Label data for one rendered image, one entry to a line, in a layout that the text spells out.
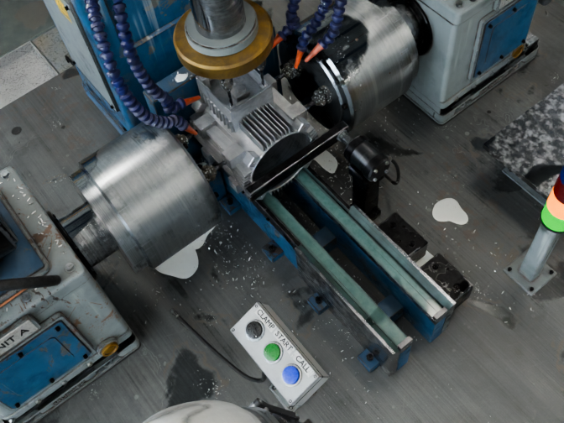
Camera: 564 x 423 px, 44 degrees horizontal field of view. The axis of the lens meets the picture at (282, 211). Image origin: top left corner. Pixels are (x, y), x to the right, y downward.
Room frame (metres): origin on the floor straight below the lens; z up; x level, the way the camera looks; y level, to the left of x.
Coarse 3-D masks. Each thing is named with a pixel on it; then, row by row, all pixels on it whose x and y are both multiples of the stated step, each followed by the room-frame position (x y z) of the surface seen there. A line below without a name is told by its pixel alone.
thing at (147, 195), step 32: (160, 128) 0.82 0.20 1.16; (96, 160) 0.78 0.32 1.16; (128, 160) 0.76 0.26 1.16; (160, 160) 0.75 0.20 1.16; (192, 160) 0.75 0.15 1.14; (96, 192) 0.71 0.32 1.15; (128, 192) 0.70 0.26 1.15; (160, 192) 0.70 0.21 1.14; (192, 192) 0.70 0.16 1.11; (64, 224) 0.69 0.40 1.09; (96, 224) 0.68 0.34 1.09; (128, 224) 0.65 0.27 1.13; (160, 224) 0.65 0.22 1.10; (192, 224) 0.67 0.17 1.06; (96, 256) 0.64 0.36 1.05; (128, 256) 0.62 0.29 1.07; (160, 256) 0.63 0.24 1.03
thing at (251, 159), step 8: (192, 104) 0.94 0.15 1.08; (200, 104) 0.93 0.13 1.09; (200, 112) 0.92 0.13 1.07; (296, 120) 0.85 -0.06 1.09; (304, 120) 0.85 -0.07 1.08; (296, 128) 0.83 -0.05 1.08; (304, 128) 0.84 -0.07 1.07; (248, 152) 0.79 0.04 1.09; (248, 160) 0.77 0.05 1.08; (256, 160) 0.78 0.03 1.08
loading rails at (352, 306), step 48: (240, 192) 0.84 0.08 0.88; (288, 192) 0.86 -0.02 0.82; (336, 192) 0.77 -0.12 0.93; (288, 240) 0.69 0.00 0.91; (336, 240) 0.71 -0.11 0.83; (384, 240) 0.64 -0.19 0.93; (336, 288) 0.55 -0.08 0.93; (384, 288) 0.57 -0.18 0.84; (432, 288) 0.52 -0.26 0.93; (384, 336) 0.44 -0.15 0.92; (432, 336) 0.46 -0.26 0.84
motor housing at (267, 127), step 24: (192, 120) 0.92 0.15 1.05; (216, 120) 0.89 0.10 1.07; (264, 120) 0.86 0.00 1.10; (288, 120) 0.86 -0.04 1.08; (216, 144) 0.85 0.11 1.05; (240, 144) 0.82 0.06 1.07; (264, 144) 0.80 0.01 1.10; (288, 144) 0.88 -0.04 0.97; (240, 168) 0.78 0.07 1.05; (264, 168) 0.85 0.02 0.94
